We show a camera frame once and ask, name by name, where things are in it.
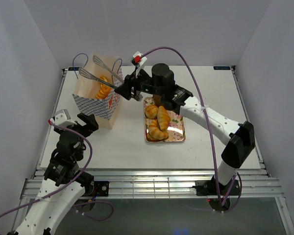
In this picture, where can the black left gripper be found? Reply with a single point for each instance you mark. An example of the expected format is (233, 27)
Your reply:
(91, 124)

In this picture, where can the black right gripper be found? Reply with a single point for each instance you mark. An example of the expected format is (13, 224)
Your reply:
(130, 81)

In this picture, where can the brown chocolate bread piece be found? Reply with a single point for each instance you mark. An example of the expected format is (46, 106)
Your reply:
(157, 100)

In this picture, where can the long twisted bread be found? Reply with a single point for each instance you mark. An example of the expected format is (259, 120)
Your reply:
(103, 92)

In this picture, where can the blue checkered paper bag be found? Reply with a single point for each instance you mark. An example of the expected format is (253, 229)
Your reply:
(84, 94)

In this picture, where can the croissant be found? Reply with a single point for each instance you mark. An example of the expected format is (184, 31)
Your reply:
(155, 132)
(163, 118)

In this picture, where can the metal serving tongs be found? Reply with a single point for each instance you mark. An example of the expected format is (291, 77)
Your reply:
(104, 75)

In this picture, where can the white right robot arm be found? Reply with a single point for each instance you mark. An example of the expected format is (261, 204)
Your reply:
(238, 138)

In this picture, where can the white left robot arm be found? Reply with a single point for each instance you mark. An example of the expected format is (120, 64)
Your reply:
(63, 181)

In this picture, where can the seeded bread slice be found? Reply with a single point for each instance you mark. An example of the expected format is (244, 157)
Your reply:
(150, 139)

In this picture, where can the round bun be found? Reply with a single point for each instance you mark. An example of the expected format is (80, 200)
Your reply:
(151, 111)

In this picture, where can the floral metal tray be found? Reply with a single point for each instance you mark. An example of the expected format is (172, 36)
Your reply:
(176, 128)

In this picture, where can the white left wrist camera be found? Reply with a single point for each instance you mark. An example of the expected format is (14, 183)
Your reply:
(62, 118)

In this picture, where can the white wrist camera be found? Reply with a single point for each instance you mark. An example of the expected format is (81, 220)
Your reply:
(62, 118)
(139, 61)

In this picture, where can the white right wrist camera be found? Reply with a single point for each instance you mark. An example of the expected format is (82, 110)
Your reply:
(139, 61)

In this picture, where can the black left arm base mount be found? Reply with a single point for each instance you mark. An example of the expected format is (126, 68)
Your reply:
(99, 188)

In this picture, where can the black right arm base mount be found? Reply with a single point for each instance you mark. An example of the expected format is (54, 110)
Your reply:
(208, 187)

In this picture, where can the aluminium frame rail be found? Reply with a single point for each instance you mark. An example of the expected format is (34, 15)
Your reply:
(178, 184)

